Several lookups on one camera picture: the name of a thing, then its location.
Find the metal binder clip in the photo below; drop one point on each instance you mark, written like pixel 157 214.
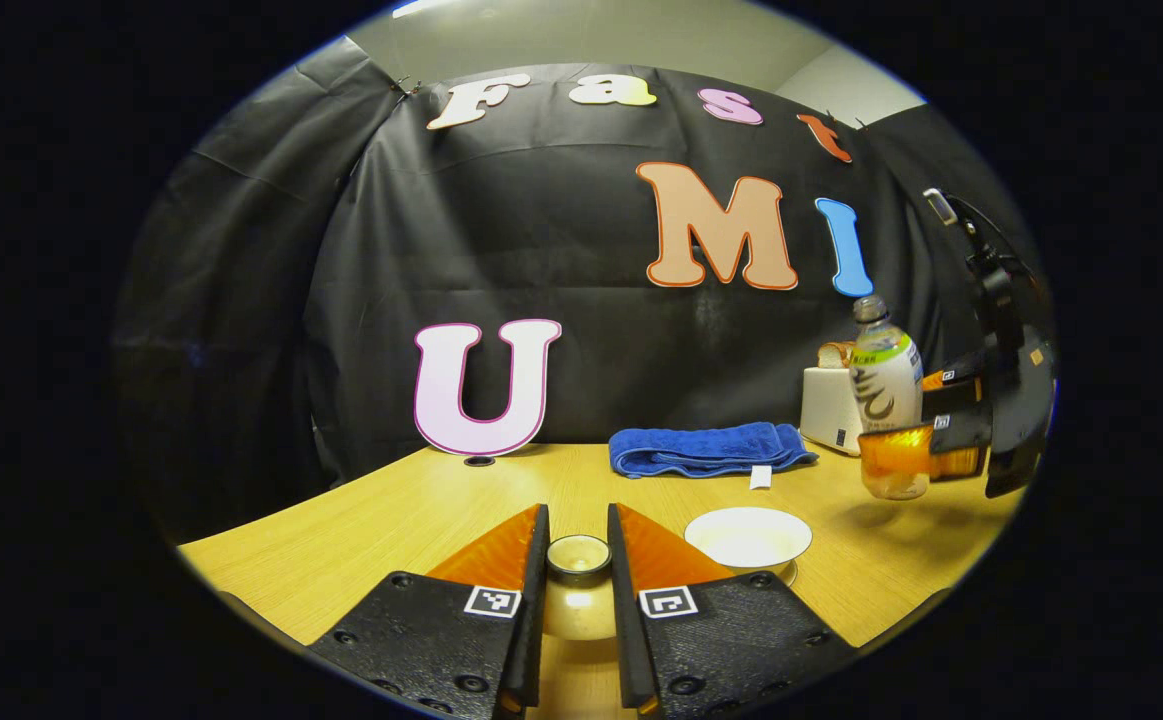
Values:
pixel 404 89

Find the toast bread slice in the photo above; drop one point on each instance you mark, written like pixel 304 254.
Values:
pixel 850 354
pixel 830 356

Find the blue towel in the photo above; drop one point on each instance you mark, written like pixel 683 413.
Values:
pixel 701 448

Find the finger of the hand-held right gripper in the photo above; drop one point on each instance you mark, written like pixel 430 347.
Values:
pixel 966 430
pixel 966 375

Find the orange drink water bottle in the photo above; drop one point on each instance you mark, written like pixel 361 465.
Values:
pixel 886 380

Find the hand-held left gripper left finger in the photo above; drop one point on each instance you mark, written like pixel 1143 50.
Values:
pixel 533 610

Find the cream teacup lid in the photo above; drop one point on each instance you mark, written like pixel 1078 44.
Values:
pixel 579 610

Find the black backdrop cloth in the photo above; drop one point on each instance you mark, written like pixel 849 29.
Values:
pixel 241 300

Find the cream teacup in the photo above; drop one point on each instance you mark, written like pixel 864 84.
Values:
pixel 749 538

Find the white toaster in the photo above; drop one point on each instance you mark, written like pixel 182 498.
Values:
pixel 826 410

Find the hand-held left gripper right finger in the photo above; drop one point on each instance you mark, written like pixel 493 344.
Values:
pixel 626 620

